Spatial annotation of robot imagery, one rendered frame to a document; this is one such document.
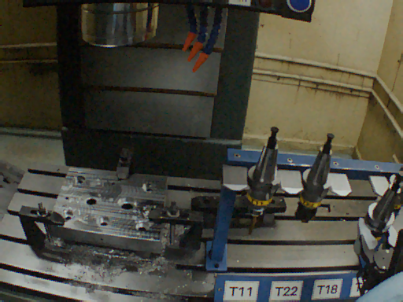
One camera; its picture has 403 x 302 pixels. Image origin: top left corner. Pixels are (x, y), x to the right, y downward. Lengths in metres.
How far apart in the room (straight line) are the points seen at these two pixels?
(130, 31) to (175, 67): 0.58
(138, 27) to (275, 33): 1.02
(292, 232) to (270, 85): 0.83
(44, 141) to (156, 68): 0.91
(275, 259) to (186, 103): 0.61
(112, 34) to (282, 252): 0.70
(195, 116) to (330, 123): 0.79
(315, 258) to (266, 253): 0.14
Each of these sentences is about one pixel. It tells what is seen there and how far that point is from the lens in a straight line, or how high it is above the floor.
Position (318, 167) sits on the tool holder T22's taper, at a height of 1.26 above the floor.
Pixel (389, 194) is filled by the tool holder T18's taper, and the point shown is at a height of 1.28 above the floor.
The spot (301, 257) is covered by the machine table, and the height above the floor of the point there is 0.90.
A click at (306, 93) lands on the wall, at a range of 1.80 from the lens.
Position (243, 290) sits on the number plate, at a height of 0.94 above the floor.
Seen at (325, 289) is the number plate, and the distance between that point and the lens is 0.97.
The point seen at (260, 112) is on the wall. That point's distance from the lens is 1.82.
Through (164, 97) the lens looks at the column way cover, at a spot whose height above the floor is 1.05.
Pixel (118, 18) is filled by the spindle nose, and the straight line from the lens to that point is 0.70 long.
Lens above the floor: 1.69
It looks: 36 degrees down
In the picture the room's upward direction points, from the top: 6 degrees clockwise
